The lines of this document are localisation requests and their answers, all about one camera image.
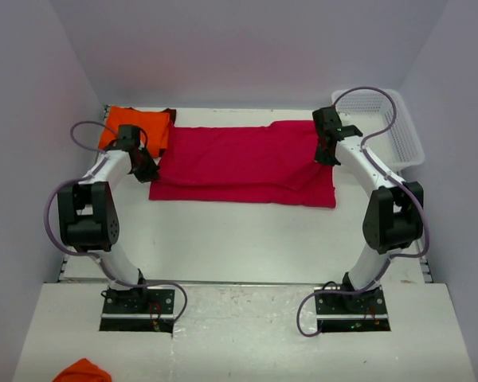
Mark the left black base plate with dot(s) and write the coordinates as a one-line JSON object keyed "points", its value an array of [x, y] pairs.
{"points": [[139, 310]]}

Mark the pink t shirt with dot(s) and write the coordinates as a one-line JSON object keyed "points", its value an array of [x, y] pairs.
{"points": [[271, 164]]}

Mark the white plastic basket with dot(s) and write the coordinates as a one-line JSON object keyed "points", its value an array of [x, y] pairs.
{"points": [[370, 111]]}

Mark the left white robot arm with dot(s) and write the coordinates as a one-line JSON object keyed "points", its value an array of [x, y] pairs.
{"points": [[80, 215]]}

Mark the orange cloth at bottom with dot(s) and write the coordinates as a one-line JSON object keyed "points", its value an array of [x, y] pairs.
{"points": [[83, 371]]}

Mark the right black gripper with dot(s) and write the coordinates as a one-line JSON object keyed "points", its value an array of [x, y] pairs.
{"points": [[321, 158]]}

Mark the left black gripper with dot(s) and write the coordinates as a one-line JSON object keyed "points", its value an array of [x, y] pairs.
{"points": [[150, 173]]}

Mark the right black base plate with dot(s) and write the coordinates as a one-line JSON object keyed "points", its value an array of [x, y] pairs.
{"points": [[367, 312]]}

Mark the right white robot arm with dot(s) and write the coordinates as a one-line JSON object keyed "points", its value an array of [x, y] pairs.
{"points": [[392, 221]]}

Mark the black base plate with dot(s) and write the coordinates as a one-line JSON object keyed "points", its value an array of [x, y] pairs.
{"points": [[367, 312], [139, 310]]}

